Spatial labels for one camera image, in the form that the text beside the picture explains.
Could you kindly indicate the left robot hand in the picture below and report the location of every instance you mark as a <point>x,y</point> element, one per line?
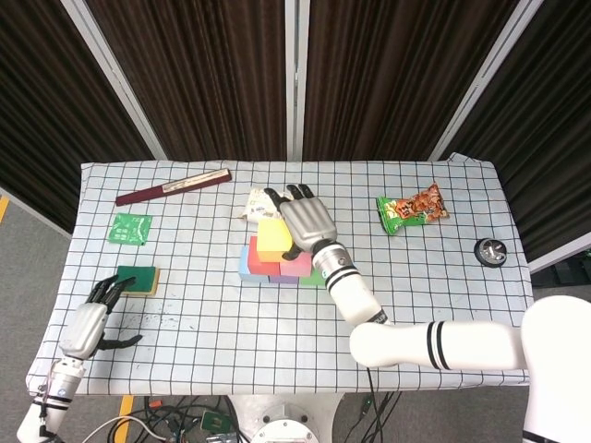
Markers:
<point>83,327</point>

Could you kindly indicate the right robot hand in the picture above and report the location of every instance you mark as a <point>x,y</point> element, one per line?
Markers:
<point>307,221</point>

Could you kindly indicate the yellow foam cube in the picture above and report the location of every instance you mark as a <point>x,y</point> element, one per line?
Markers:
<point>272,237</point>

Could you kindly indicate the pink foam cube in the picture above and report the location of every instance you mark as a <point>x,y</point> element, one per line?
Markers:
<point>295,267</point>

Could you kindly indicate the green foam cube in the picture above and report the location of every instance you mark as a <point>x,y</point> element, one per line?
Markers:
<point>311,279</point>

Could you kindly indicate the red foam cube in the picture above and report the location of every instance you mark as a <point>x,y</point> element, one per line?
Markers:
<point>258,267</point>

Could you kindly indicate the light blue foam cube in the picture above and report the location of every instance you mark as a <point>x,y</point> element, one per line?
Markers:
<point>243,270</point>

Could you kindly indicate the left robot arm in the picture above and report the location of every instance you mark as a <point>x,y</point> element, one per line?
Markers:
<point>51,397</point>

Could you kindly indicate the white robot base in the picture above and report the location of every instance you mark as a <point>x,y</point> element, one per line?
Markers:
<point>286,415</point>

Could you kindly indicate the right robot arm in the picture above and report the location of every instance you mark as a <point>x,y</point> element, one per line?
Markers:
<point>461,346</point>

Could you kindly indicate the purple foam cube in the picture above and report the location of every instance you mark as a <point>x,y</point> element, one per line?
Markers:
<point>284,278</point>

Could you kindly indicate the white biscuit package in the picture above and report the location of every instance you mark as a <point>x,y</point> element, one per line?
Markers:
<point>261,207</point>

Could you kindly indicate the green yellow sponge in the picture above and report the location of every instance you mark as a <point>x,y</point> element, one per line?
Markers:
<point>141,273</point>

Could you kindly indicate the green orange snack bag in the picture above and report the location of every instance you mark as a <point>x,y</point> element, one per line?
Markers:
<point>411,210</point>

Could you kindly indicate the green sachet packet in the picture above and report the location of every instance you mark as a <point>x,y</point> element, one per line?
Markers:
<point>130,229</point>

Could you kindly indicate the white checkered tablecloth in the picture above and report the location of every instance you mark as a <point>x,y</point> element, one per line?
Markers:
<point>208,337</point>

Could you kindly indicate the dark red folded fan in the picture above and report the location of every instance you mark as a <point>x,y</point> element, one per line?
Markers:
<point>173,187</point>

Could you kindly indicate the green circuit board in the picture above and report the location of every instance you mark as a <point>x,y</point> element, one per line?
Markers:
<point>214,421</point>

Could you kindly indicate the dark brown partition panel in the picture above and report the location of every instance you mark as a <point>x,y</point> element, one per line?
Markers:
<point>198,78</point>
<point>554,138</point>
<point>46,115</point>
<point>383,78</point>

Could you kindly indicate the black round metal cap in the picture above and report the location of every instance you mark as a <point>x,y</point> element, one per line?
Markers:
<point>490,252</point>

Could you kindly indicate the grey partition base rail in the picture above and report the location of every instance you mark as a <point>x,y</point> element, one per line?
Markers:
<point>32,210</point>
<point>558,257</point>

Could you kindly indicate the grey partition post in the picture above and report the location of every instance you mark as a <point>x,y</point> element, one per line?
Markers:
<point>115,87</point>
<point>485,78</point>
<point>295,78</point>

